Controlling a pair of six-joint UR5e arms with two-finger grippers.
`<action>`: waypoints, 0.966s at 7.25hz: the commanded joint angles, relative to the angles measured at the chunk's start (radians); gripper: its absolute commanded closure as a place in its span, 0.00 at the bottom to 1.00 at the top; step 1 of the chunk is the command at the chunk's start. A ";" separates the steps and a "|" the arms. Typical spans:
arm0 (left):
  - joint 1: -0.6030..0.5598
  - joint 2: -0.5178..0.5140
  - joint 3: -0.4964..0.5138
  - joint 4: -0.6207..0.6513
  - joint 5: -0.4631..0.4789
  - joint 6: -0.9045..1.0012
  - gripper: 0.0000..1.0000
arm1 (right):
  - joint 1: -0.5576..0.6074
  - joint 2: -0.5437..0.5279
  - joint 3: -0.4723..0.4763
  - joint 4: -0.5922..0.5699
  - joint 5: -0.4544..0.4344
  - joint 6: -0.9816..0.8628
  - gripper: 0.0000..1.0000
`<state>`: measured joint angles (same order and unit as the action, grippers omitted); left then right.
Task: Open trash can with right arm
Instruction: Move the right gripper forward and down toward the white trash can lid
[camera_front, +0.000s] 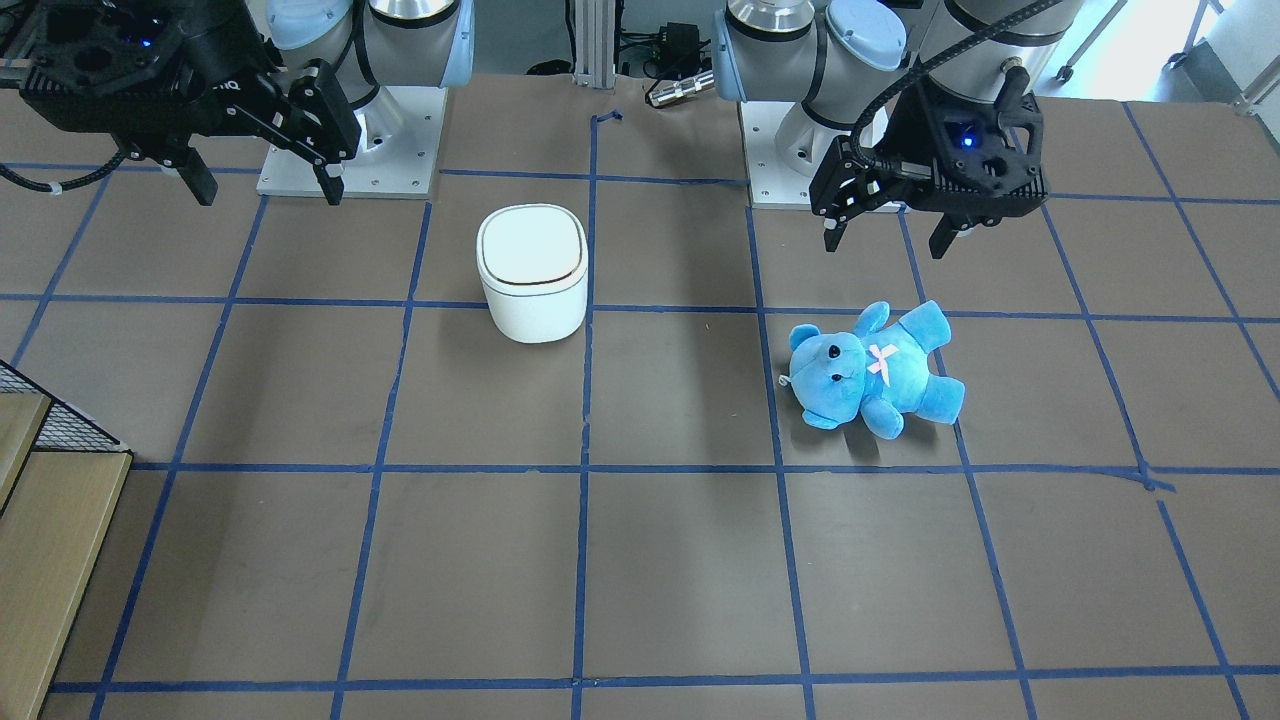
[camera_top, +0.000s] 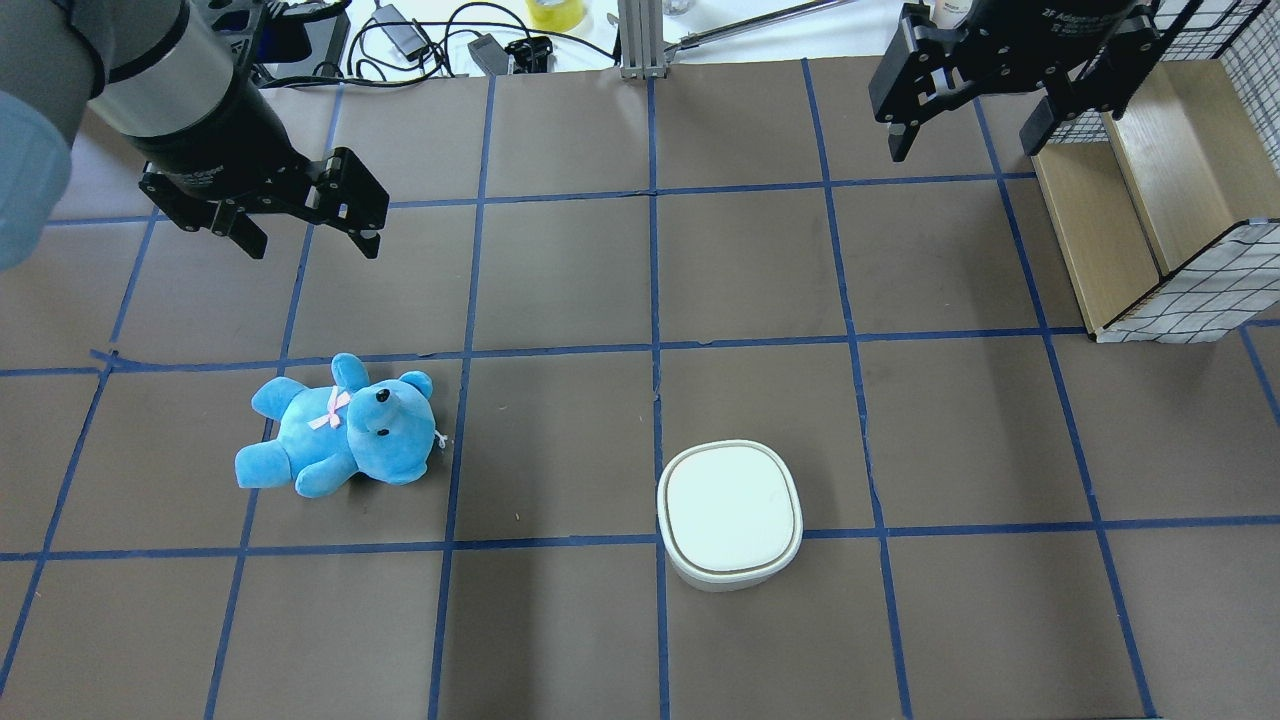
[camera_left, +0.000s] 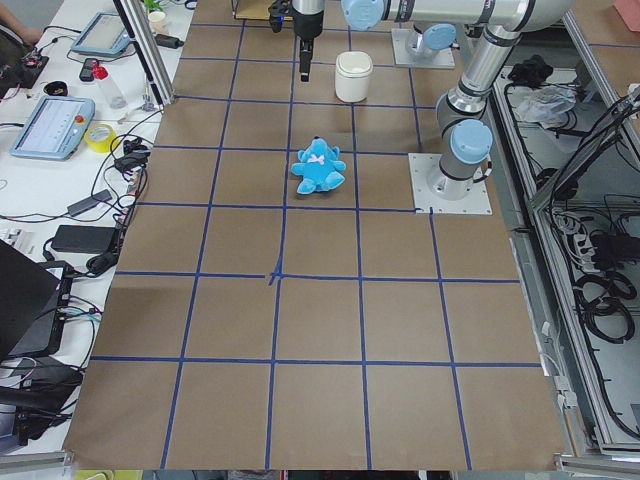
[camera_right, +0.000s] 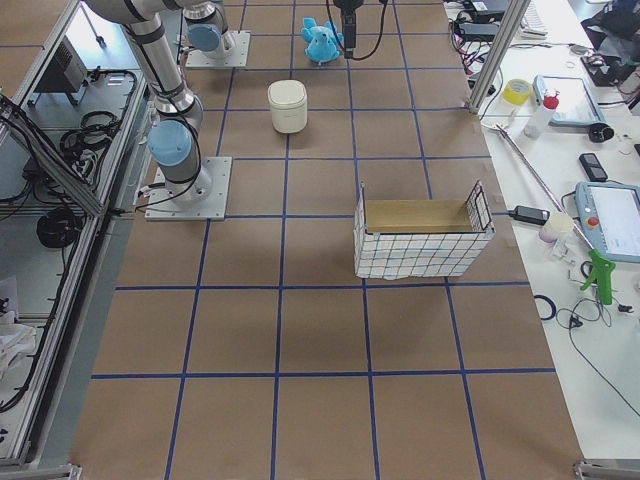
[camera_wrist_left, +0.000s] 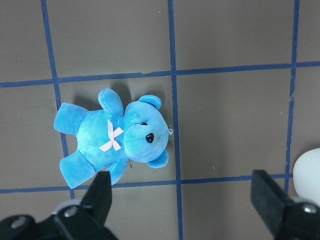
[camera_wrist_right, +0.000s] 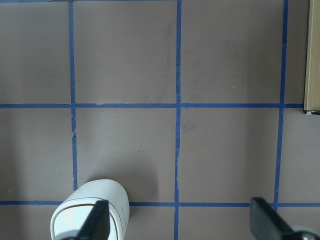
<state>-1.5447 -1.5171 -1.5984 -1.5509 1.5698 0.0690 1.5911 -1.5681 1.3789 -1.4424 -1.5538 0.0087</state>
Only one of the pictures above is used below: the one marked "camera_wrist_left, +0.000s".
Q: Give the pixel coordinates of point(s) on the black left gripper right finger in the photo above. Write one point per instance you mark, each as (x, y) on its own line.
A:
(286, 218)

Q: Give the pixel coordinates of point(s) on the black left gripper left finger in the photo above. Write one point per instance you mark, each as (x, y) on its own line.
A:
(72, 220)

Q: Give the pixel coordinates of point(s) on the white trash can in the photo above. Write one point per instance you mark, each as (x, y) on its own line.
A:
(306, 175)

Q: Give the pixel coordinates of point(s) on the blue plush teddy bear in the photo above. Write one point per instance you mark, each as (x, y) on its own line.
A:
(113, 136)

